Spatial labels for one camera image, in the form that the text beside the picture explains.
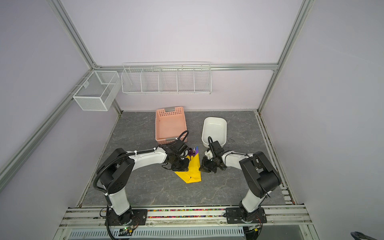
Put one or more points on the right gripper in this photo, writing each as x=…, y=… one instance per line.
x=204, y=165

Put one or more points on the green circuit board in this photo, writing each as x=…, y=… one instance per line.
x=125, y=232

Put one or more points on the white slotted cable duct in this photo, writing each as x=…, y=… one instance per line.
x=158, y=233

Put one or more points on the pink perforated plastic basket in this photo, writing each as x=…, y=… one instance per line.
x=170, y=123

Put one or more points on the aluminium mounting rail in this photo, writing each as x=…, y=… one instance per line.
x=187, y=217

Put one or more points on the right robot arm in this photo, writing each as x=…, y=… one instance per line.
x=261, y=176

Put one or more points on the white plastic tray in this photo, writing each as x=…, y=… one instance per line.
x=216, y=128

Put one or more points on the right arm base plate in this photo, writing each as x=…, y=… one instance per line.
x=241, y=216

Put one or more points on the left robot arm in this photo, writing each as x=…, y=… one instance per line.
x=112, y=176

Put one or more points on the yellow paper napkin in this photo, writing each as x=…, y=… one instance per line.
x=193, y=175

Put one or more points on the white wire wall rack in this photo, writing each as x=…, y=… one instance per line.
x=167, y=78

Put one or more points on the purple iridescent spoon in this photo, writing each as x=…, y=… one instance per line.
x=190, y=152

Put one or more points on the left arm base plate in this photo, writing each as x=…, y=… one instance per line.
x=131, y=217

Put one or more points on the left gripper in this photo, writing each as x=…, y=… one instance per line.
x=184, y=168

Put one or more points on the white mesh wall basket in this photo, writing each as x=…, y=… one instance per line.
x=98, y=91

